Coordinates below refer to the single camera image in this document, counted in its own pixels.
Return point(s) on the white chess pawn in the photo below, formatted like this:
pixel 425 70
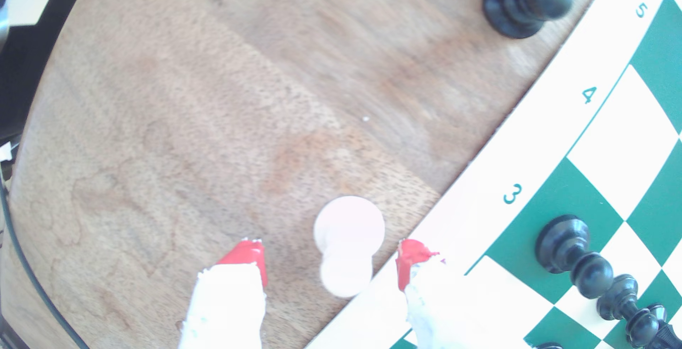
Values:
pixel 349 242

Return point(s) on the green white chess mat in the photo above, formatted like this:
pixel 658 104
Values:
pixel 628 141

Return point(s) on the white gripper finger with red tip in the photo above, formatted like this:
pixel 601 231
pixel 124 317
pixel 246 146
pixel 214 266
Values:
pixel 431 306
pixel 229 301

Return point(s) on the black furniture panel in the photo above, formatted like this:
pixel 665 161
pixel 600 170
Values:
pixel 32 66

